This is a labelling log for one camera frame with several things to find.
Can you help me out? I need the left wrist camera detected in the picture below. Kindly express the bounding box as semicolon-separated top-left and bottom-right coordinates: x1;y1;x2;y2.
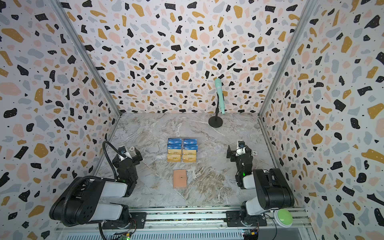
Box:
118;146;132;158

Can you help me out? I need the mint green microphone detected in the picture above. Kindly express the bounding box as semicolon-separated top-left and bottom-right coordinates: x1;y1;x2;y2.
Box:
215;78;225;115

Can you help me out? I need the blue card back right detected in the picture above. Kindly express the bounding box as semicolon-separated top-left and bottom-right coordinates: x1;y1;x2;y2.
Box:
183;139;197;145

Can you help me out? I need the pink leather card holder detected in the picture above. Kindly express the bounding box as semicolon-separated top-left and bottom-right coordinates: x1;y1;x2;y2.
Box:
173;170;188;189

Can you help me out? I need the gold VIP card left upper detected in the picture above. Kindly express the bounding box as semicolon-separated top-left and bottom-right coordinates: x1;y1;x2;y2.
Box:
168;149;182;155

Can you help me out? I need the gold VIP card left front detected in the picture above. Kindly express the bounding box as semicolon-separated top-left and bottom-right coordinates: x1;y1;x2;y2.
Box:
167;154;182;163

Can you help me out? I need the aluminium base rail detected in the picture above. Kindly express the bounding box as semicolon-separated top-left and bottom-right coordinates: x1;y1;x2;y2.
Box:
52;206;316;240

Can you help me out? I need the gold VIP card right upper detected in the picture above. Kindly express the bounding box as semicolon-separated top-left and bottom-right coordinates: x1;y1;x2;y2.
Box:
182;150;197;156

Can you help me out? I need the blue card back left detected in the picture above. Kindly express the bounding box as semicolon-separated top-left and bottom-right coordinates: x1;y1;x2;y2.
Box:
168;138;183;145

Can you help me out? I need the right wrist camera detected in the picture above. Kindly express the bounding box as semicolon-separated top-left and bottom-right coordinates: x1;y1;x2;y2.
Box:
237;140;246;150

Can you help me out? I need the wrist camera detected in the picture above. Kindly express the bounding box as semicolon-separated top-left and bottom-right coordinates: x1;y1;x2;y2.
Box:
118;146;132;158
237;140;246;150

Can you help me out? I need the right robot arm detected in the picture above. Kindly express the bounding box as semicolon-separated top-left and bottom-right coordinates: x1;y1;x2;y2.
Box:
225;141;295;228

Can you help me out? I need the gold vip card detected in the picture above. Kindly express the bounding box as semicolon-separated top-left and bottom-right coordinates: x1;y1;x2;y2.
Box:
182;150;197;156
182;155;197;163
167;154;182;163
168;149;182;155

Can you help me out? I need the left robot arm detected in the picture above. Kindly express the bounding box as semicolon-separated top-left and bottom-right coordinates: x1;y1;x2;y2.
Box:
49;147;143;229

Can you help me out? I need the blue card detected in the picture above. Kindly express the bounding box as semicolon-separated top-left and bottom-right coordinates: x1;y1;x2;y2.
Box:
183;145;198;151
168;138;183;145
183;139;197;145
167;144;182;150

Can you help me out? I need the black microphone stand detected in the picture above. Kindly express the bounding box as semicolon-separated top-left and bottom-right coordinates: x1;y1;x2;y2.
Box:
208;99;223;128

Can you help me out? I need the green push button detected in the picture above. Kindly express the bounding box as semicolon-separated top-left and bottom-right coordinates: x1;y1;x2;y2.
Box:
274;209;293;228

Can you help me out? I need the gold VIP card right front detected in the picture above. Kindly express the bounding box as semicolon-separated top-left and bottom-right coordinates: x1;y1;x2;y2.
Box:
182;155;197;163

